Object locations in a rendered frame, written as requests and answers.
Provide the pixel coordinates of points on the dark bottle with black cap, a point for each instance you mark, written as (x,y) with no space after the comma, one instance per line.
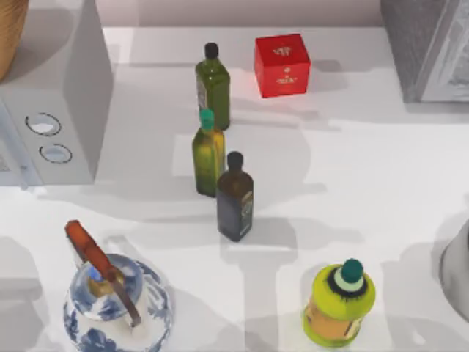
(233,205)

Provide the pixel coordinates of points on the green bottle with black cap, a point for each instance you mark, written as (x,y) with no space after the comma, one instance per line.
(214,89)

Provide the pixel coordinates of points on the red cube box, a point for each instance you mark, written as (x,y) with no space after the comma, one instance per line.
(282,66)

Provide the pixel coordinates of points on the yellow-green bottle with green cap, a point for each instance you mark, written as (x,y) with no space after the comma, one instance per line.
(337,308)

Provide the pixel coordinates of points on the blue and white teapot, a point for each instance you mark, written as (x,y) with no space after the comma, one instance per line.
(117,304)

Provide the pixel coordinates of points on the pale microwave oven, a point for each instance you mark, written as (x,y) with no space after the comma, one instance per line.
(73,110)

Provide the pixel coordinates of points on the small microwave knob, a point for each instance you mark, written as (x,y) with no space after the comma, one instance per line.
(55,153)

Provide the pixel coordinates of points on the large microwave knob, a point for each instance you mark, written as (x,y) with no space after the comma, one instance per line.
(43,124)

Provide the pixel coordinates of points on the grey metal pot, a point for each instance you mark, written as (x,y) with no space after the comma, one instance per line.
(458,267)

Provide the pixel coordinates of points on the woven wooden basket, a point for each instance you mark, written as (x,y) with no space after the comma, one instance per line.
(9,33)

